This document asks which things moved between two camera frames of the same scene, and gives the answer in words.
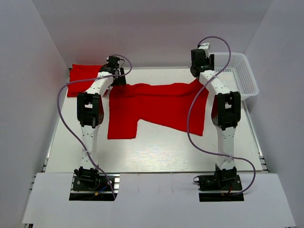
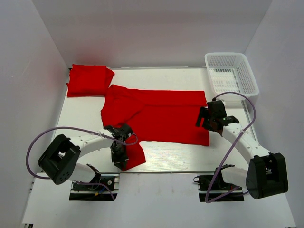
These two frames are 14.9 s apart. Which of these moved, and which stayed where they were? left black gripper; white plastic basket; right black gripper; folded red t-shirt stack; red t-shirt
Moved: left black gripper; red t-shirt; right black gripper
Stayed: white plastic basket; folded red t-shirt stack
